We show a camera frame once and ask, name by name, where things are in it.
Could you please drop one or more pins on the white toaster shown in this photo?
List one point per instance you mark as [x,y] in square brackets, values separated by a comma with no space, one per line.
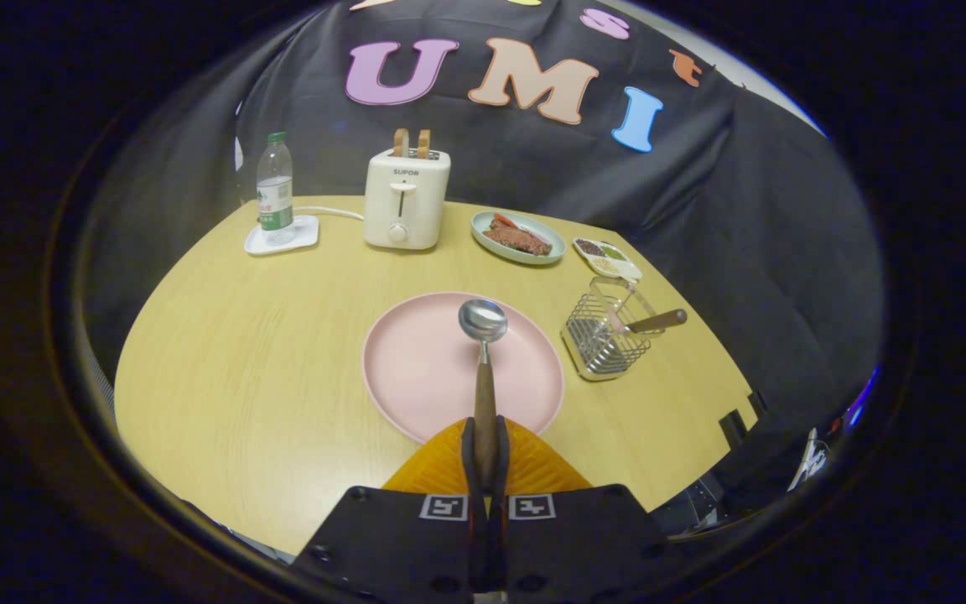
[406,205]

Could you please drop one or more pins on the black metal frame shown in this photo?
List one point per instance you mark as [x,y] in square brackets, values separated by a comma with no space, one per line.
[734,424]

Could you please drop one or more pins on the white divided seasoning dish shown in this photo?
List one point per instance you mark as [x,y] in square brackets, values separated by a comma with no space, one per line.
[613,265]

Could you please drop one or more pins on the brown toast slice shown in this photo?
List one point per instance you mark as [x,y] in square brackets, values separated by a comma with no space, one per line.
[400,143]
[423,144]

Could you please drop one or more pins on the clear plastic water bottle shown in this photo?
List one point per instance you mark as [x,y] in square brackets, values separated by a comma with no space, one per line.
[275,197]

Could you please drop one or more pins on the white plastic object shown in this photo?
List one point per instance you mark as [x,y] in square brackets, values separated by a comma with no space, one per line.
[810,461]

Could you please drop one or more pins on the brown meat slice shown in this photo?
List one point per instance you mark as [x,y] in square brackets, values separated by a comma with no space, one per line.
[516,239]

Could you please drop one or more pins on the pale green plate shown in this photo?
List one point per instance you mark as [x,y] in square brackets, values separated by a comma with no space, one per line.
[552,243]

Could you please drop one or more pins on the pink plate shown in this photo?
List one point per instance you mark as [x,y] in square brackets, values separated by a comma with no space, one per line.
[416,361]

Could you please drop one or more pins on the white square coaster pad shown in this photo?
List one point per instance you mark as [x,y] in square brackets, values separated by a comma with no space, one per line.
[305,233]

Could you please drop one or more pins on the black backdrop cloth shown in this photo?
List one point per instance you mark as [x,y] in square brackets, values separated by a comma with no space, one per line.
[701,210]

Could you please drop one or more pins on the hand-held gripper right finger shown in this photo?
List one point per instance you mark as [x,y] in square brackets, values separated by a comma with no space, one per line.
[501,482]

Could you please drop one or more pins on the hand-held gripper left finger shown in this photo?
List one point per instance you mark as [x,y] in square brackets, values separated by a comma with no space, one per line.
[471,486]

